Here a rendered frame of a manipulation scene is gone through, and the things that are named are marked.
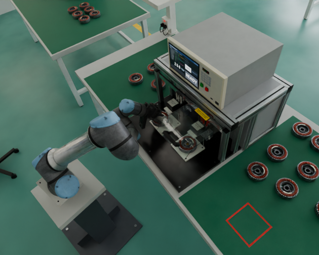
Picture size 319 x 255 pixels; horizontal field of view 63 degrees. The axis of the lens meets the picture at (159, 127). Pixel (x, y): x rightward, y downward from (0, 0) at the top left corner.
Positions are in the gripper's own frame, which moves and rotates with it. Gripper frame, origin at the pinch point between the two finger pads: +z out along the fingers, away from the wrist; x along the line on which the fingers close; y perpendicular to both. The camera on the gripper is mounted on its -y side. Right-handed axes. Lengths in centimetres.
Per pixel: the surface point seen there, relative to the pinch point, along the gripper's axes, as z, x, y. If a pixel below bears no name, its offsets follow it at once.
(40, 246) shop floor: -14, 15, -143
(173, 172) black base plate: -5.0, -33.0, -15.9
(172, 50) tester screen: -22.0, 3.5, 39.4
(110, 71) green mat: 7, 76, -5
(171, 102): -0.3, -0.1, 12.6
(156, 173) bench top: -8.4, -26.5, -23.0
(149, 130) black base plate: -1.2, 1.6, -11.4
